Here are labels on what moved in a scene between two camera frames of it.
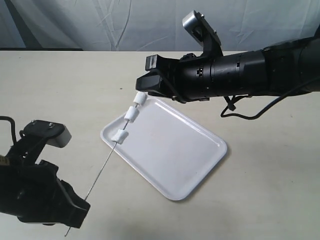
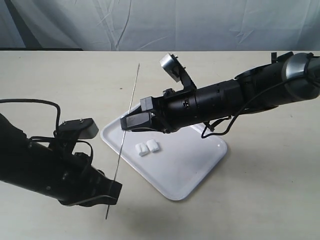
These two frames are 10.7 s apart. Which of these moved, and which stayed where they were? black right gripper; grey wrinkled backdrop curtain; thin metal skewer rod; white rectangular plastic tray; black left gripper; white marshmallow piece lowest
Moved: black left gripper; thin metal skewer rod; black right gripper; white marshmallow piece lowest
Stayed: white rectangular plastic tray; grey wrinkled backdrop curtain
